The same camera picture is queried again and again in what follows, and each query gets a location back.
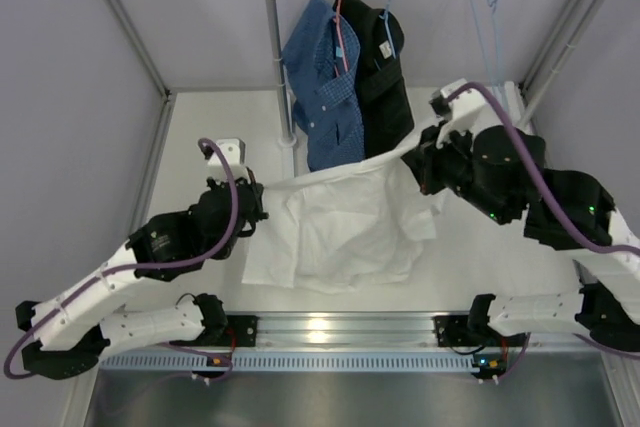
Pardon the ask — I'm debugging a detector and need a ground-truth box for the black shirt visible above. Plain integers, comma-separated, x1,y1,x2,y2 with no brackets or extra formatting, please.
334,0,414,158

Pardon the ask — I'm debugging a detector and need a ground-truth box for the grey slotted cable duct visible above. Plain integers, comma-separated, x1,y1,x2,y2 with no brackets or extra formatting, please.
100,350,500,373

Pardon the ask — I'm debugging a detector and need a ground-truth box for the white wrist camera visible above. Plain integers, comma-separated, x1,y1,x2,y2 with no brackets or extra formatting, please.
430,78,487,148
201,138,249,182

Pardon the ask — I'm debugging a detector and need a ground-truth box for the blue wire hanger with shirt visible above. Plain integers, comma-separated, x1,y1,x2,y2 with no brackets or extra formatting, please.
379,0,397,59

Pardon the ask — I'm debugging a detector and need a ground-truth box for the blue checked shirt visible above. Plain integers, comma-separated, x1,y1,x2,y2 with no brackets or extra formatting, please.
282,0,365,171

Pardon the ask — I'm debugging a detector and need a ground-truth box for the pink wire hanger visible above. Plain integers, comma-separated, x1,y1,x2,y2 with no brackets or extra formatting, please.
334,0,350,74

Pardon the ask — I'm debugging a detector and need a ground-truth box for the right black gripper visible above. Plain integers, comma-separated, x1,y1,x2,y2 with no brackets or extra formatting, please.
402,120,517,229

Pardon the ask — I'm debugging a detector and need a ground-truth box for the aluminium mounting rail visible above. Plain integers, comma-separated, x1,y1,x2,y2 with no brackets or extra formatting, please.
225,312,524,352

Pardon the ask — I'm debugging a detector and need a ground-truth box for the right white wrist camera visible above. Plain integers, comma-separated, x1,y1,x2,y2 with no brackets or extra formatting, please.
430,78,487,148

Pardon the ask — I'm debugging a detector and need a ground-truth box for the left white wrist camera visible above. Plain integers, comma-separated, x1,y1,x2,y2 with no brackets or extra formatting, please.
201,138,249,182

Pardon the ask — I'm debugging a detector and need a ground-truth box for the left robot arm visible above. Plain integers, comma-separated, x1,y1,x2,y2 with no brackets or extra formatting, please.
4,175,268,380

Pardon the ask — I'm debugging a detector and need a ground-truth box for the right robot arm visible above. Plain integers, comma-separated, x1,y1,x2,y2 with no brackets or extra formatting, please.
403,125,639,356

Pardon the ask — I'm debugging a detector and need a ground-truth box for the white shirt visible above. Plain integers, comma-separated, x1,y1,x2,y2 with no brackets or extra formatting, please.
242,119,446,294

